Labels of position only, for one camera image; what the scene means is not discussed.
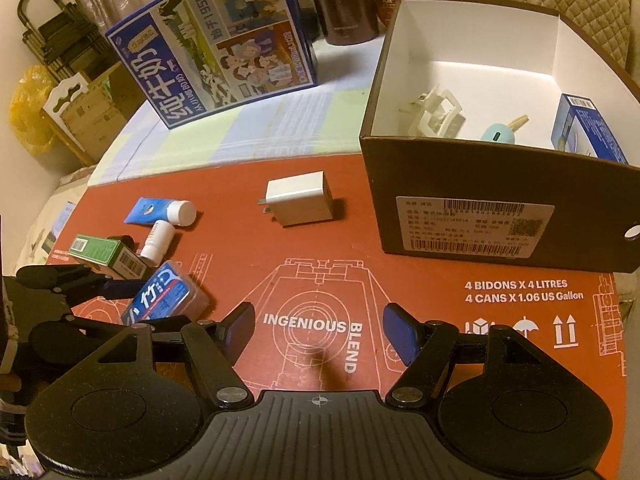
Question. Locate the white plastic clip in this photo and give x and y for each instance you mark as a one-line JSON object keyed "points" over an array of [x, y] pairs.
{"points": [[435, 112]]}

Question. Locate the blue packet with barcode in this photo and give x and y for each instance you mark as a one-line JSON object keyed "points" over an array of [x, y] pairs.
{"points": [[167, 292]]}

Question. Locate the small white bottle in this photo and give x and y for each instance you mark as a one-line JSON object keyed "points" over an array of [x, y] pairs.
{"points": [[157, 242]]}

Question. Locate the beige quilted chair cover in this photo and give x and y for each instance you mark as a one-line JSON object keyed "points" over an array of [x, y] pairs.
{"points": [[575, 5]]}

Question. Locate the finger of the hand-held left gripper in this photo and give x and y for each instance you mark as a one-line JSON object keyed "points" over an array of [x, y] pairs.
{"points": [[100, 325], [122, 287]]}

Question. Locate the brown shoe box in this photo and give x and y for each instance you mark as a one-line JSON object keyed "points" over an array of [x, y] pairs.
{"points": [[480, 190]]}

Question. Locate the large blue milk carton box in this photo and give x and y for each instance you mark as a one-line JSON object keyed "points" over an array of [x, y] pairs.
{"points": [[210, 45]]}

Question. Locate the green carton box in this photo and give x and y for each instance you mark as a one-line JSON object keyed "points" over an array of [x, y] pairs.
{"points": [[100, 252]]}

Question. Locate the pale checkered tablecloth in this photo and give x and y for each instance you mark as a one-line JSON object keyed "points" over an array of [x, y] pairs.
{"points": [[200, 155]]}

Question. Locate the dark brown thermos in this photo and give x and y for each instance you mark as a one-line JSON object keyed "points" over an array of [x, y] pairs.
{"points": [[342, 0]]}

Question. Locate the brown cardboard box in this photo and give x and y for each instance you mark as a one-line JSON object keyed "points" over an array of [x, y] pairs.
{"points": [[95, 115]]}

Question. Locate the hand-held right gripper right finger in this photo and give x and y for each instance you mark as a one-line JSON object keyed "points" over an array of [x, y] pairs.
{"points": [[400, 332]]}

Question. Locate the red instant food bowl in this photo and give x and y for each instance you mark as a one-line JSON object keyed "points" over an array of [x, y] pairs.
{"points": [[395, 0]]}

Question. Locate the red printed cardboard sheet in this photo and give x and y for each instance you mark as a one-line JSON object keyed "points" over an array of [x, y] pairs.
{"points": [[300, 260]]}

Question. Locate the blue medicine box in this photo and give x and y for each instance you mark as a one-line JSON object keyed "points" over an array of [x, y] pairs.
{"points": [[582, 130]]}

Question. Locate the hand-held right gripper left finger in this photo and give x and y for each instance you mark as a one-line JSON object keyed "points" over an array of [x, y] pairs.
{"points": [[240, 332]]}

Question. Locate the white power adapter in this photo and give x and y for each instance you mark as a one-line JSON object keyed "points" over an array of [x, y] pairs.
{"points": [[300, 200]]}

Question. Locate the yellow plastic bag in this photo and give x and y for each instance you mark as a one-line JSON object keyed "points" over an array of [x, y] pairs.
{"points": [[30, 110]]}

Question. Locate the blue hand cream tube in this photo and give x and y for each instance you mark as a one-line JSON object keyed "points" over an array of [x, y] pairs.
{"points": [[150, 210]]}

